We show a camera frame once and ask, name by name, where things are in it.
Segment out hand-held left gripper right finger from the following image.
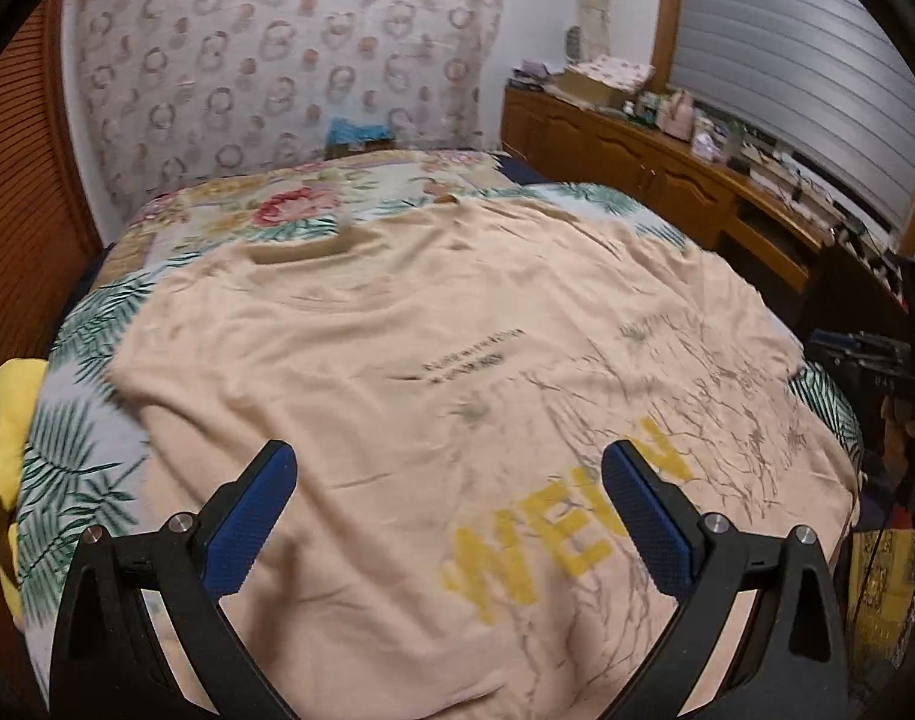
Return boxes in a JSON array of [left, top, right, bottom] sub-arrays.
[[601, 439, 852, 720]]

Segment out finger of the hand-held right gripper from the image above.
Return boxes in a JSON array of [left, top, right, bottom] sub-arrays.
[[808, 330, 915, 365]]

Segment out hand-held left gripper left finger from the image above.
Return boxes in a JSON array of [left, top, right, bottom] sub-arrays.
[[48, 439, 301, 720]]

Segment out beige printed t-shirt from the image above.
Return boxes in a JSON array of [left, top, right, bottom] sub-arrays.
[[104, 184, 859, 720]]

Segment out leaf and flower print blanket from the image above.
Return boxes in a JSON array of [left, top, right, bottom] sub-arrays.
[[14, 150, 867, 720]]

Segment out yellow patterned bag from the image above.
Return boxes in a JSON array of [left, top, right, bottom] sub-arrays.
[[847, 529, 915, 661]]

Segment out yellow plush toy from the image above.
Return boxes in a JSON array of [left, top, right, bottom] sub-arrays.
[[0, 358, 49, 627]]

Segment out wooden sideboard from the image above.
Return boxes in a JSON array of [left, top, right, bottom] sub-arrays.
[[500, 82, 833, 293]]

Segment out pink small handbag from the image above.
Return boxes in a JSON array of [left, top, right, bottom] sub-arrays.
[[663, 90, 694, 140]]

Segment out grey window shutter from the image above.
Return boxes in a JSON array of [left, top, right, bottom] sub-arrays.
[[667, 0, 915, 233]]

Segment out row of small bottles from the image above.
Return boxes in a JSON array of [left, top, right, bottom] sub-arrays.
[[626, 90, 668, 125]]

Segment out cardboard box with floral cloth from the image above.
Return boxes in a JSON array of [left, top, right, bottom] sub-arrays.
[[551, 56, 657, 110]]

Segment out wooden louvred door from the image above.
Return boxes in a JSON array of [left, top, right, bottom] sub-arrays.
[[0, 0, 106, 421]]

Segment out blue crumpled bag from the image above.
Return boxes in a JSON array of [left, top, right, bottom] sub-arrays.
[[326, 118, 394, 158]]

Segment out wooden window frame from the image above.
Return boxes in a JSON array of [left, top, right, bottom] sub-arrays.
[[648, 0, 687, 91]]

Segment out ring pattern sheer curtain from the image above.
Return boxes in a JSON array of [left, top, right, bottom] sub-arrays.
[[63, 0, 507, 218]]

